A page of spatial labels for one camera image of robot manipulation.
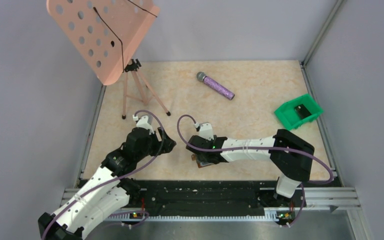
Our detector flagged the brown leather card holder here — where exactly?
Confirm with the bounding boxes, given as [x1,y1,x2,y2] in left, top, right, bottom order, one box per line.
[191,152,227,168]

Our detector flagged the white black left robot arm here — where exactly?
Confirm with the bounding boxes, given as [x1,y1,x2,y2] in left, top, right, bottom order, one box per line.
[38,127,177,240]

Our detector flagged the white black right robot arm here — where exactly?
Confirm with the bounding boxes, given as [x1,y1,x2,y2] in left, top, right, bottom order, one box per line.
[186,129,315,206]

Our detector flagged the black card in bin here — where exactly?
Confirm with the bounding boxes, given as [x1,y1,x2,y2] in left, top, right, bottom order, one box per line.
[294,104,312,120]

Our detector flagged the purple glitter microphone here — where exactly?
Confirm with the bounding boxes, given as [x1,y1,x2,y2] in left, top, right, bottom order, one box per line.
[196,71,235,101]

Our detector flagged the green plastic bin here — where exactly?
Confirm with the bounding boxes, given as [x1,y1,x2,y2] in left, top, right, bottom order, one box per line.
[274,93,324,131]

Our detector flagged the pink music stand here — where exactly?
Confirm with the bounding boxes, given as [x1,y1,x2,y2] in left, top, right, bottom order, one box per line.
[46,0,171,119]

